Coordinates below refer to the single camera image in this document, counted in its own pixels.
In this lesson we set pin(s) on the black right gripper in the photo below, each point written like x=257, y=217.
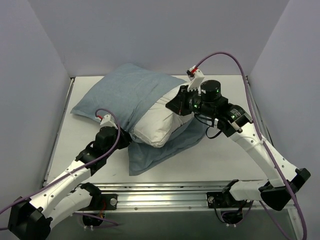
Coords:
x=181, y=100

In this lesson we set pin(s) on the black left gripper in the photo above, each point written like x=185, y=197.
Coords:
x=124, y=137

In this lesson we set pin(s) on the white pillow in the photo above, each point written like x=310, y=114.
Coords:
x=159, y=124

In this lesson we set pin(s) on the blue pillowcase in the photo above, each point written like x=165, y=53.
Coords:
x=129, y=92

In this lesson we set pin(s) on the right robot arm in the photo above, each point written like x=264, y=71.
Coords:
x=282, y=177

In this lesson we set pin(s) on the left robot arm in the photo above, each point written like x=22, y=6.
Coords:
x=34, y=217

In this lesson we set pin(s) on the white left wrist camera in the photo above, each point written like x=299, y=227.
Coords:
x=106, y=121

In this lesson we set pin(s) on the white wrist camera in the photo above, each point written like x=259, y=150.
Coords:
x=196, y=77
x=106, y=121

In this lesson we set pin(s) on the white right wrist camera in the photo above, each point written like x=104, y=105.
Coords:
x=196, y=77

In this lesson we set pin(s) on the aluminium left side rail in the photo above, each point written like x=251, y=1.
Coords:
x=72, y=80

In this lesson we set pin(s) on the aluminium rail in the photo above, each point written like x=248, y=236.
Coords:
x=156, y=197
x=72, y=80
x=256, y=112

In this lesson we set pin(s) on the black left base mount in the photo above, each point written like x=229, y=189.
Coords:
x=105, y=201

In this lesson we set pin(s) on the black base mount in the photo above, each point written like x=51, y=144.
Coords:
x=105, y=201
x=219, y=200

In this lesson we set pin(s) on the aluminium right side rail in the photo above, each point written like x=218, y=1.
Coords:
x=256, y=112

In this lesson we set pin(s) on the aluminium front rail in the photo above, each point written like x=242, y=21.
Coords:
x=156, y=197

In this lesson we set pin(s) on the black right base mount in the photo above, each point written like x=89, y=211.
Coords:
x=219, y=200

